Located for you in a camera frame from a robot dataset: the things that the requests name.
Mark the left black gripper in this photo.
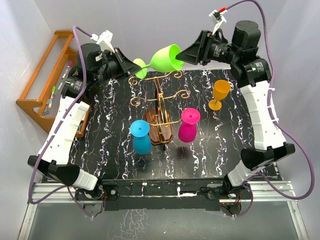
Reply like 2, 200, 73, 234
93, 47, 141, 84

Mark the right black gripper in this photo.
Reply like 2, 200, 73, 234
175, 31, 240, 67

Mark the green wine glass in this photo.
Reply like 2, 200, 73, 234
133, 44, 184, 79

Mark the orange wine glass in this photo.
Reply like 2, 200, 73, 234
208, 79, 231, 111

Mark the blue wine glass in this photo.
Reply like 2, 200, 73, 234
130, 120, 152, 155

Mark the pink wine glass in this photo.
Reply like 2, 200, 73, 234
178, 107, 201, 143

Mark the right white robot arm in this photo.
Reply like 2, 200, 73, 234
176, 20, 295, 199

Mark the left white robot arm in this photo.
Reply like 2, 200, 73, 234
27, 43, 141, 200

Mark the orange wooden rack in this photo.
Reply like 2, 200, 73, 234
15, 30, 78, 133

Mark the pink capped marker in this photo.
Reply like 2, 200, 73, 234
61, 61, 73, 80

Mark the green capped marker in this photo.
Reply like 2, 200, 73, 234
51, 82, 63, 95

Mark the orange tipped marker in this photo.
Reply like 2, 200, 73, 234
48, 92, 55, 109

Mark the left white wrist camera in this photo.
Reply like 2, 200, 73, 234
90, 30, 115, 53

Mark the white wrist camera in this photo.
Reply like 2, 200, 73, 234
90, 30, 115, 53
208, 7, 227, 35

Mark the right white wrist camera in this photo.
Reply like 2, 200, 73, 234
208, 7, 227, 35

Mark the gold wire wine glass rack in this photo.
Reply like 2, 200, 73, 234
130, 70, 191, 150

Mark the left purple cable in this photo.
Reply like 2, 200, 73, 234
27, 25, 101, 220

